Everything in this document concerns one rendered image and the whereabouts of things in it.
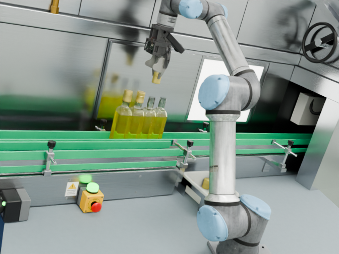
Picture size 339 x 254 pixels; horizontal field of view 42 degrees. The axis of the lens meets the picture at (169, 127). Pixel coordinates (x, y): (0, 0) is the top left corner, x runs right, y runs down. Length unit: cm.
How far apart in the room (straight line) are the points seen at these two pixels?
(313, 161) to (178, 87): 86
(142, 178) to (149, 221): 19
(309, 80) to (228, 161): 118
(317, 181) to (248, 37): 85
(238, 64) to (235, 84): 16
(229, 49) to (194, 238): 71
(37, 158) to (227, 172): 65
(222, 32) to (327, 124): 97
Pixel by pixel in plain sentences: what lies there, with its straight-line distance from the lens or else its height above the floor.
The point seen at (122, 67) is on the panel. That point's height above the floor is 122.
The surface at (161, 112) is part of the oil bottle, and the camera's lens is 189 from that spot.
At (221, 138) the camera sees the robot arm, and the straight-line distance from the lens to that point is 144.
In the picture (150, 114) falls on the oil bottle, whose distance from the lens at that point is 186.
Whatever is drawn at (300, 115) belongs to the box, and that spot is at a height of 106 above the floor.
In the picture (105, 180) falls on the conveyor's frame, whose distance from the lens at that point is 174.
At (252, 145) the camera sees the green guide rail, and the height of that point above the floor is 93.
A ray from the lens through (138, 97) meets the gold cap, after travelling 182.
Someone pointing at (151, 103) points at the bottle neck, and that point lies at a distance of 186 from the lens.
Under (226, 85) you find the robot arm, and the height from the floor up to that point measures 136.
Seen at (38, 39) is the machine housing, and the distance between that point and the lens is 176.
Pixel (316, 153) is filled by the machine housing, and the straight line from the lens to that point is 248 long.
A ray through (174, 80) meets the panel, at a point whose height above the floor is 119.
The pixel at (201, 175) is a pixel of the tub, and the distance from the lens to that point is 204.
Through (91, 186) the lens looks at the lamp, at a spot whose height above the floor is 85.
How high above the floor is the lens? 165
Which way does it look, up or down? 19 degrees down
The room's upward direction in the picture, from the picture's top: 15 degrees clockwise
